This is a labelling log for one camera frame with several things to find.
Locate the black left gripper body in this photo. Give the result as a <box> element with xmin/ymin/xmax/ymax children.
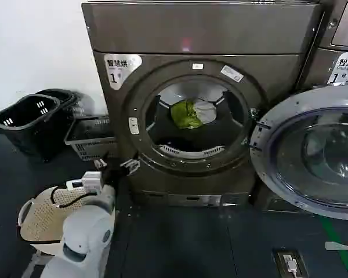
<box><xmin>101</xmin><ymin>164</ymin><xmax>131</xmax><ymax>187</ymax></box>

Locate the grey slotted plastic basket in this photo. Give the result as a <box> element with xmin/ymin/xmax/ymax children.
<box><xmin>64</xmin><ymin>115</ymin><xmax>118</xmax><ymax>162</ymax></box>

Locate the green garment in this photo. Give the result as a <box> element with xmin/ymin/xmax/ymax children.
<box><xmin>170</xmin><ymin>98</ymin><xmax>204</xmax><ymax>130</ymax></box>

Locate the beige perforated laundry basket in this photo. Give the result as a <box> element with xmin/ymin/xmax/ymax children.
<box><xmin>17</xmin><ymin>186</ymin><xmax>86</xmax><ymax>247</ymax></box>

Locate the large black plastic basket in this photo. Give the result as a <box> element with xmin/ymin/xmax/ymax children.
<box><xmin>0</xmin><ymin>94</ymin><xmax>65</xmax><ymax>163</ymax></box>

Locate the pale grey garment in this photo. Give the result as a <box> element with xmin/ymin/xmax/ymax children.
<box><xmin>194</xmin><ymin>97</ymin><xmax>219</xmax><ymax>126</ymax></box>

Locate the grey dryer with open drum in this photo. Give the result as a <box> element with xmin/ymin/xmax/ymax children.
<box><xmin>81</xmin><ymin>0</ymin><xmax>326</xmax><ymax>208</ymax></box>

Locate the floor power outlet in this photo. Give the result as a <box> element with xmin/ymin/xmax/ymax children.
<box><xmin>271</xmin><ymin>248</ymin><xmax>305</xmax><ymax>275</ymax></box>

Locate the round glass dryer door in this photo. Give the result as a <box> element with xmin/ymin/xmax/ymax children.
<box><xmin>248</xmin><ymin>83</ymin><xmax>348</xmax><ymax>221</ymax></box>

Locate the green floor tape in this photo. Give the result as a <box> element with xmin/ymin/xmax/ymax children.
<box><xmin>321</xmin><ymin>215</ymin><xmax>348</xmax><ymax>278</ymax></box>

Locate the white arrow floor sticker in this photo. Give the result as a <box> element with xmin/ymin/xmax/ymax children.
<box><xmin>324</xmin><ymin>241</ymin><xmax>348</xmax><ymax>251</ymax></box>

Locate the grey washing machine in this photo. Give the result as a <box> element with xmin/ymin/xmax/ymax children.
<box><xmin>296</xmin><ymin>0</ymin><xmax>348</xmax><ymax>214</ymax></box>

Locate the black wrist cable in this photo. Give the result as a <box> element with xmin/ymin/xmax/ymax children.
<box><xmin>50</xmin><ymin>186</ymin><xmax>101</xmax><ymax>209</ymax></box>

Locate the white plug with cable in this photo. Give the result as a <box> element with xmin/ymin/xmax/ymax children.
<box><xmin>282</xmin><ymin>254</ymin><xmax>300</xmax><ymax>275</ymax></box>

